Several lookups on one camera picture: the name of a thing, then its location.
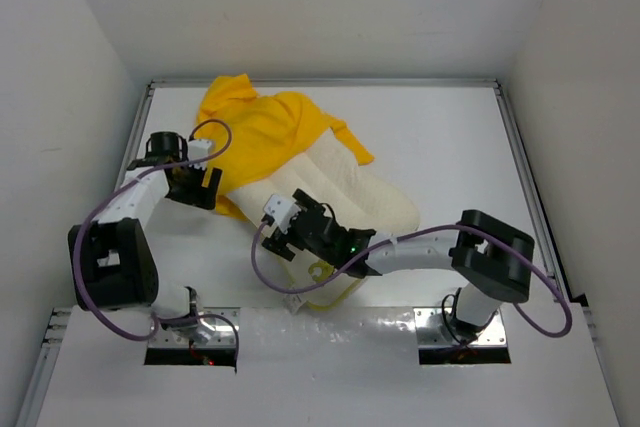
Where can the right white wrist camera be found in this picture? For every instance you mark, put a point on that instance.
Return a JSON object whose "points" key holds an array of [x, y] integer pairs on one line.
{"points": [[279, 211]]}

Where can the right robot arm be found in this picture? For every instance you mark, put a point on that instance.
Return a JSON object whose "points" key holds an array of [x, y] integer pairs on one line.
{"points": [[492, 256]]}

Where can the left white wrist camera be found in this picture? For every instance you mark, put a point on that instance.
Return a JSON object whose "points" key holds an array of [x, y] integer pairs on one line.
{"points": [[199, 151]]}

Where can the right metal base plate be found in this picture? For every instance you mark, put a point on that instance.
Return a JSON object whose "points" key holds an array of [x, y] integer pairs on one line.
{"points": [[432, 333]]}

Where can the yellow pillowcase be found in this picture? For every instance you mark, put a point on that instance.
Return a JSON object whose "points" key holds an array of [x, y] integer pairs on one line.
{"points": [[265, 132]]}

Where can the metal base plate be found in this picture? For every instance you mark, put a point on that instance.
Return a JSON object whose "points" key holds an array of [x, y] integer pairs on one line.
{"points": [[211, 328], [432, 333]]}

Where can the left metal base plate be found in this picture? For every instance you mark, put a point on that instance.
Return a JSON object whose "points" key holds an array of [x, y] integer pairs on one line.
{"points": [[211, 328]]}

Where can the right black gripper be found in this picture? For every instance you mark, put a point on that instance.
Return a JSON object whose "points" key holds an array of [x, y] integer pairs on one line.
{"points": [[279, 240]]}

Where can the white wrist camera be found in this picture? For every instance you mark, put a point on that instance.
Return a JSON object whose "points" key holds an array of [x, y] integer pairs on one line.
{"points": [[199, 151], [279, 211]]}

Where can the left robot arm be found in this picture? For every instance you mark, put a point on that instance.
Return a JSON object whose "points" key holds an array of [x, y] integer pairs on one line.
{"points": [[115, 260]]}

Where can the cream pillow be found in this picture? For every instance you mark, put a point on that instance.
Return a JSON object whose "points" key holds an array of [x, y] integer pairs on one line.
{"points": [[329, 172]]}

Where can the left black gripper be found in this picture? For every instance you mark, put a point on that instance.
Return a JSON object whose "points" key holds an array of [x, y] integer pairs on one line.
{"points": [[200, 197]]}

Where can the aluminium table frame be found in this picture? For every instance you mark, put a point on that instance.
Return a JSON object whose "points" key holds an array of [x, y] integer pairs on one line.
{"points": [[448, 145]]}

